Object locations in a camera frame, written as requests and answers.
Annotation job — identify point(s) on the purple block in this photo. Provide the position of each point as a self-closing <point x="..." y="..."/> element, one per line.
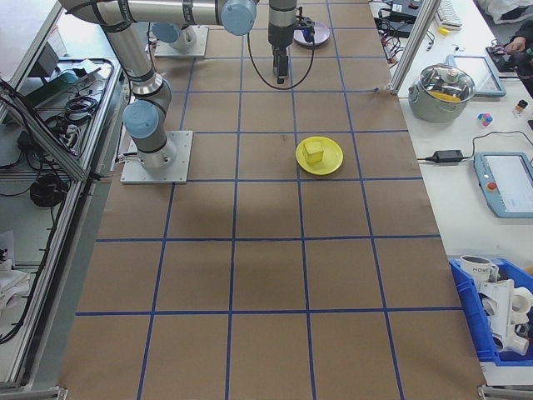
<point x="307" y="36"/>

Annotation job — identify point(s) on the yellow block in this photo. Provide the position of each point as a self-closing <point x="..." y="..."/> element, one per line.
<point x="313" y="152"/>

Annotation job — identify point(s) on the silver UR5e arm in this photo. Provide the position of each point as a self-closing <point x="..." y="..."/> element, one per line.
<point x="166" y="31"/>
<point x="127" y="50"/>

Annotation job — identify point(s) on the person dark sleeved forearm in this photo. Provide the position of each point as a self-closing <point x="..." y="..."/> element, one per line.
<point x="528" y="35"/>

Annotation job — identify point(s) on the person hand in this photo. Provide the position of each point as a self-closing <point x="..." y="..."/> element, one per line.
<point x="516" y="45"/>

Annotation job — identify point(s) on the light purple plate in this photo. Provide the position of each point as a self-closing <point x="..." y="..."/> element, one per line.
<point x="322" y="33"/>

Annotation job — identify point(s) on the yellow plate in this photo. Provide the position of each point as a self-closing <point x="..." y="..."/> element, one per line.
<point x="331" y="162"/>

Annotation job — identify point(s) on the large black power brick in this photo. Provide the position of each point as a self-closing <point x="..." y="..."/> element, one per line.
<point x="397" y="28"/>

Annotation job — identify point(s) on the steel cooking pot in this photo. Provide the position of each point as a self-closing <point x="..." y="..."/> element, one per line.
<point x="433" y="110"/>

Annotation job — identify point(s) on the glass pot lid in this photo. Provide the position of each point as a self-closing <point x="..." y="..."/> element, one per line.
<point x="441" y="81"/>

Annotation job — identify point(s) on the small yellow item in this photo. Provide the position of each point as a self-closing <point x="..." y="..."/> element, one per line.
<point x="444" y="30"/>

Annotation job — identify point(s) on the yellow plastic toy piece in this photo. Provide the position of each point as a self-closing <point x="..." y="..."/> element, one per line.
<point x="447" y="98"/>

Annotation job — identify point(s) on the white keyboard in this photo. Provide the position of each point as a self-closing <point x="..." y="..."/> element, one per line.
<point x="449" y="14"/>

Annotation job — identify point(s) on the small black power adapter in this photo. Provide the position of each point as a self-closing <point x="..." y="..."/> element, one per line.
<point x="447" y="156"/>

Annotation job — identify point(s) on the blue teach pendant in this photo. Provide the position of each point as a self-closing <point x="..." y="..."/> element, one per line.
<point x="512" y="187"/>
<point x="479" y="77"/>

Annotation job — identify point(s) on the small colourful toy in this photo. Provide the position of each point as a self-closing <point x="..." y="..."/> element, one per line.
<point x="485" y="118"/>

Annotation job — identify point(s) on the black device with red parts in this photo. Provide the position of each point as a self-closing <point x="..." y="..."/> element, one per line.
<point x="506" y="63"/>

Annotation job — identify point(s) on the white plastic bag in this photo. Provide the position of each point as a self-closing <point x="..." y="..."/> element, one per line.
<point x="504" y="10"/>

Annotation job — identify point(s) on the dark green board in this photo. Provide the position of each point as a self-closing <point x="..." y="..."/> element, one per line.
<point x="54" y="89"/>

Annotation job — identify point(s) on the grey electronics box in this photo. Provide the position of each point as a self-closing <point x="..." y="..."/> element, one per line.
<point x="46" y="58"/>

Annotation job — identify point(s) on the small bottle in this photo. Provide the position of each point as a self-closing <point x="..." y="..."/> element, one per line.
<point x="520" y="107"/>

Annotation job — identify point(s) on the white mug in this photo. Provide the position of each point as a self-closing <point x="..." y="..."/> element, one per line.
<point x="474" y="271"/>

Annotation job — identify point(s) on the blue storage bin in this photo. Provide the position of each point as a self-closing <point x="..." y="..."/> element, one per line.
<point x="466" y="316"/>

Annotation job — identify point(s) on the white plastic pipe fitting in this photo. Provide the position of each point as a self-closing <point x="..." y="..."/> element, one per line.
<point x="506" y="308"/>

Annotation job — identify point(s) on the white cloth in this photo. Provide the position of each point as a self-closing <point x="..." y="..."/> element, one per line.
<point x="12" y="287"/>

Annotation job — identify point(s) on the aluminium profile bar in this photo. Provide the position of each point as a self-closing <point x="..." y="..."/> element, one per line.
<point x="33" y="393"/>
<point x="506" y="393"/>

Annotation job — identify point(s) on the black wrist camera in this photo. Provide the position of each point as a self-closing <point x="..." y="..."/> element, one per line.
<point x="305" y="22"/>

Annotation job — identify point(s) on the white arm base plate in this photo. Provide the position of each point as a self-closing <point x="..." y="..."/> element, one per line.
<point x="200" y="46"/>
<point x="181" y="166"/>

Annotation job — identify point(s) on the aluminium profile post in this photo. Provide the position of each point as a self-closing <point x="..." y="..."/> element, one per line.
<point x="410" y="46"/>

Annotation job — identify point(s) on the V-shaped metal bar frame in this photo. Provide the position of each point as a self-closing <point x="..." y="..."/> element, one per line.
<point x="50" y="146"/>

